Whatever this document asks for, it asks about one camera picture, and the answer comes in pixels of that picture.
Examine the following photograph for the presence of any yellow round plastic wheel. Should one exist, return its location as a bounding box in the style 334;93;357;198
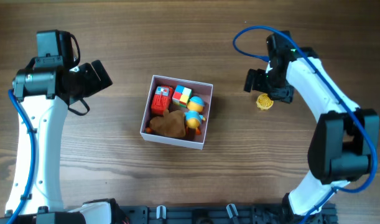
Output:
256;93;274;110

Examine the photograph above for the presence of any yellow duck toy blue hat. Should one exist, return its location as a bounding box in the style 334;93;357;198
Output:
184;96;206;135

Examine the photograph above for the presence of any colourful two-by-two puzzle cube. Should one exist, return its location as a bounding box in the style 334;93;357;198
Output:
172;85;192;108

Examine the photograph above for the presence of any white cardboard box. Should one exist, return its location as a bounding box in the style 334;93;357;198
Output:
140;75;213;150

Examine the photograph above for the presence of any brown plush capybara with orange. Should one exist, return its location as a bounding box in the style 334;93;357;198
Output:
145;110;186;138

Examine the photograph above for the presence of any red toy truck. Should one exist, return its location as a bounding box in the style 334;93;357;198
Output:
151;86;174;116

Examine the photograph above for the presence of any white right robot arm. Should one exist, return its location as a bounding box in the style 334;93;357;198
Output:
244;31;379;217

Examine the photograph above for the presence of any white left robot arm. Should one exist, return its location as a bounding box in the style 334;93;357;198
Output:
0;30;126;223

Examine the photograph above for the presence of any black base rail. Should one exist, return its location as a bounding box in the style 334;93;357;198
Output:
120;204;338;224

